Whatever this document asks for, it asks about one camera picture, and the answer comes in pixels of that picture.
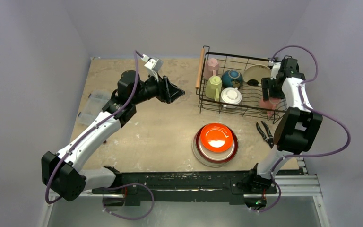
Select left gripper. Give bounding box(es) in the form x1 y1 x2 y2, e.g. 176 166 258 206
131 70 184 105

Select cream painted plate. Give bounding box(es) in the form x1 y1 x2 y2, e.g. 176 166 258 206
243 64 271 87

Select salmon pink mug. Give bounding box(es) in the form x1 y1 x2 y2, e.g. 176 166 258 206
259 97 281 118

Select dark blue bowl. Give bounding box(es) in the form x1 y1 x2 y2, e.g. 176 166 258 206
221 70 243 88

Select white handled cup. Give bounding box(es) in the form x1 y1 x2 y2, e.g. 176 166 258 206
220 87 242 109

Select green faceted mug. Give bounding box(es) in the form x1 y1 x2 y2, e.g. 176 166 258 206
205 75 222 102

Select light pink faceted mug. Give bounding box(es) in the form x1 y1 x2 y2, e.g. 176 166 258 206
203 58 219 80

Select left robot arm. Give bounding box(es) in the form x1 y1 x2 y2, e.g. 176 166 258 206
41 70 185 204

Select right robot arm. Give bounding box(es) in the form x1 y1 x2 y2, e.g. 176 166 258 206
246 56 323 192

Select black pliers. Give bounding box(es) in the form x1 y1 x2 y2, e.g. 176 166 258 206
256 121 274 148

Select orange small plate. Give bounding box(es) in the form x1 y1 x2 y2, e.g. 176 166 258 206
200 122 233 153

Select red rimmed plate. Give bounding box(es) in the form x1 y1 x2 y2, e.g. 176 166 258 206
192 123 239 167

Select large white bottom plate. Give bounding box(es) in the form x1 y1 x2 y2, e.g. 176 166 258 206
192 137 239 167

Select clear plastic organizer box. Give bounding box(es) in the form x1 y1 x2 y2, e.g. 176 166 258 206
77 90 112 126

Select black wire dish rack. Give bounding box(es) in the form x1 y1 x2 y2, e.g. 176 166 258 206
195 45 287 124

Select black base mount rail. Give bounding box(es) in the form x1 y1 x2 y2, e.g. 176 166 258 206
92 171 277 207

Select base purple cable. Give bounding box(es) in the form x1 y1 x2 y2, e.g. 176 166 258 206
102 183 156 221

